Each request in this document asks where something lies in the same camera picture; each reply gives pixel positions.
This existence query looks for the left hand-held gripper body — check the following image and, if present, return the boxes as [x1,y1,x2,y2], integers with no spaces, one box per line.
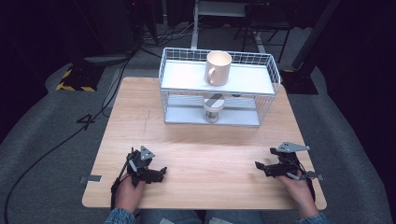
[125,145,161,189]

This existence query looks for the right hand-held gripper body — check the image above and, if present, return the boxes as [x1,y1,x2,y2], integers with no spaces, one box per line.
[264,141,325,182]

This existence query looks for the white lidded jar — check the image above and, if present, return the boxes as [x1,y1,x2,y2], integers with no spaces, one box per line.
[203,92,226,124]

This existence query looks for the white wire shelf rack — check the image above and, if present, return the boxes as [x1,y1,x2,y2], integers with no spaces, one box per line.
[158,47,281,128]

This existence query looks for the cream ceramic mug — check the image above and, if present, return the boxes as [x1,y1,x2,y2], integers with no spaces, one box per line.
[204,49,233,88]

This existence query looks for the person's left hand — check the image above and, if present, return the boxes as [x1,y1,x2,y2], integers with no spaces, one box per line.
[114,174,147,215]

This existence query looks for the person's right hand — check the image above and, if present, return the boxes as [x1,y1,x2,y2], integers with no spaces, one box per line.
[277,174,320,219]

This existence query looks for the grey tape strip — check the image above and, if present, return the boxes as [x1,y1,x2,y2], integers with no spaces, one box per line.
[78,175,103,184]

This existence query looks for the person's legs in jeans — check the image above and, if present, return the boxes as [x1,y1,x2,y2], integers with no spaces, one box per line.
[139,209,266,224]

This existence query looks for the black and yellow stand base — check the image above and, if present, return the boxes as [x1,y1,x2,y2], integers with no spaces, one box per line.
[55,63,106,93]

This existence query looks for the black slanted stand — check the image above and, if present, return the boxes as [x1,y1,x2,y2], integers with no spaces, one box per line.
[279,0,344,95]

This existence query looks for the left hand-held gripper cable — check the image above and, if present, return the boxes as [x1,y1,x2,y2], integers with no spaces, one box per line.
[109,160,132,210]

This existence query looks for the hand-held gripper cable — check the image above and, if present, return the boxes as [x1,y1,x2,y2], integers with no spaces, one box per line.
[306,178,317,203]
[109,160,132,210]

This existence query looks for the right hand-held gripper cable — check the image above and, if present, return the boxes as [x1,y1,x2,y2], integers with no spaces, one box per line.
[306,178,317,203]

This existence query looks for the long black floor cable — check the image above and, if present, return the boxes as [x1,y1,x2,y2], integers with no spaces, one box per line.
[3,55,134,224]

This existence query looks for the bundle of floor cables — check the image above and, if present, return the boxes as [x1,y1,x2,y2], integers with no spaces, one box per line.
[136,21,200,50]

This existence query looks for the black chair frame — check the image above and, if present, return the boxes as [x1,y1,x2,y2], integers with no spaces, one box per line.
[233,2,294,63]

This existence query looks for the white desk frame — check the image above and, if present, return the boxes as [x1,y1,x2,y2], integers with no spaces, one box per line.
[190,0,267,54]

